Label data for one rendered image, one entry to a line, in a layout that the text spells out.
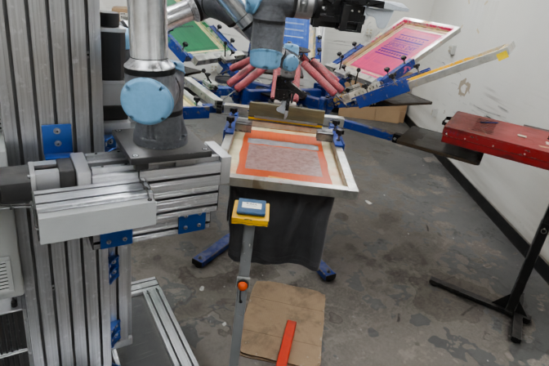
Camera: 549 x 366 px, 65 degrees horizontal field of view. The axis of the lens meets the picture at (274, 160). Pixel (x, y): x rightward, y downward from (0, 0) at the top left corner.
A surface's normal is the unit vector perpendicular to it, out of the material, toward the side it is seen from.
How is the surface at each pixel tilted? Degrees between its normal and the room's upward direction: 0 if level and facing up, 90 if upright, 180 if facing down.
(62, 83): 90
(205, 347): 0
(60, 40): 90
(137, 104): 97
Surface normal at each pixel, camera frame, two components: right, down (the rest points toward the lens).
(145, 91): 0.04, 0.51
